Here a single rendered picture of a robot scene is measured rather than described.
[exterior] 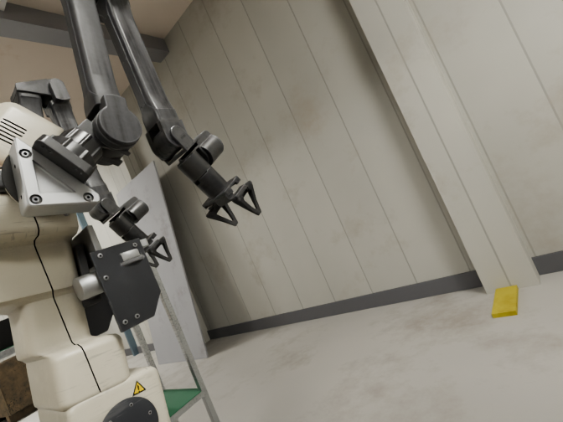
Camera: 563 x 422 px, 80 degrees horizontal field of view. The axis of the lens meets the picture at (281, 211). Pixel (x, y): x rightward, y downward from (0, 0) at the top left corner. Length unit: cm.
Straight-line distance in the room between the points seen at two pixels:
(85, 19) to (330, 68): 231
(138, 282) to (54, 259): 16
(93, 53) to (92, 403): 64
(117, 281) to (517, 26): 250
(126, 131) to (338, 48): 242
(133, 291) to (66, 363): 15
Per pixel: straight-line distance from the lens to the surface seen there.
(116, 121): 69
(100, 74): 77
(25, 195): 61
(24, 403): 641
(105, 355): 73
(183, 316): 416
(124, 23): 90
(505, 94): 261
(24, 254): 75
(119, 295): 72
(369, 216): 286
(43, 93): 123
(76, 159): 62
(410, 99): 251
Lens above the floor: 94
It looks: 3 degrees up
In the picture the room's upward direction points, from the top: 24 degrees counter-clockwise
